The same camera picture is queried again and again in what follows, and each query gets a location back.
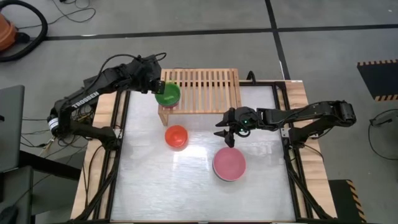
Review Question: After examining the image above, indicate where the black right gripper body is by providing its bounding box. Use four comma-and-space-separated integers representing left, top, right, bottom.
228, 106, 261, 138

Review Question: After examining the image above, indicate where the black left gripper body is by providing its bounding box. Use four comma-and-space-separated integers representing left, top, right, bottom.
136, 55, 162, 93

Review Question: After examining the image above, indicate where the green bowl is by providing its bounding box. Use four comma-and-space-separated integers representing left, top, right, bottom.
154, 82, 182, 108

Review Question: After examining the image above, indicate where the pink bowl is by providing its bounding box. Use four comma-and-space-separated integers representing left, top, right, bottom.
213, 147, 247, 181

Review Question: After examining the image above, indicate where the orange bowl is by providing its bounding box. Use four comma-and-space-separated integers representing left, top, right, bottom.
164, 124, 189, 151

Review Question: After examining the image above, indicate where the slatted wooden shelf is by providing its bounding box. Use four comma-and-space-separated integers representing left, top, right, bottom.
157, 68, 243, 127

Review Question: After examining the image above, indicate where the black hazard striped mat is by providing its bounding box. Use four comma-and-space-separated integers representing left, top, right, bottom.
356, 58, 398, 102
328, 179, 368, 223

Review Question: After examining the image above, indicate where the black side stand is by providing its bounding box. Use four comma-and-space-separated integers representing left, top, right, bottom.
0, 151, 81, 224

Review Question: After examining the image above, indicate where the grey laptop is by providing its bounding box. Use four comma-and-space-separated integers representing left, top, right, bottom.
0, 85, 25, 174

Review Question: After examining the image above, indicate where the orange vacuum cleaner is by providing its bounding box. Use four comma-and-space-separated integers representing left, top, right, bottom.
0, 14, 20, 52

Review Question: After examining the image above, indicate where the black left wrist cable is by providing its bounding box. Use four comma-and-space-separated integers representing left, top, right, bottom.
98, 52, 167, 82

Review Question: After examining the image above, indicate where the black aluminium table frame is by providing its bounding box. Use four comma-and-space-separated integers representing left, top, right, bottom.
74, 81, 336, 223

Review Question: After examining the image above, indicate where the thin black floor cable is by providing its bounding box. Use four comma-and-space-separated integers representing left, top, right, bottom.
18, 0, 97, 30

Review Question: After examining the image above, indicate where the black vacuum hose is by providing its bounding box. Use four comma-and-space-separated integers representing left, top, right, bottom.
0, 0, 49, 63

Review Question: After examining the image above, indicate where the black cable loop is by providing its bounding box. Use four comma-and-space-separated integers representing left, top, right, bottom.
368, 108, 398, 161

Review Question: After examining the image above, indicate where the tangled cable bundle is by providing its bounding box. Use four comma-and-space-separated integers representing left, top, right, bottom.
21, 105, 94, 158

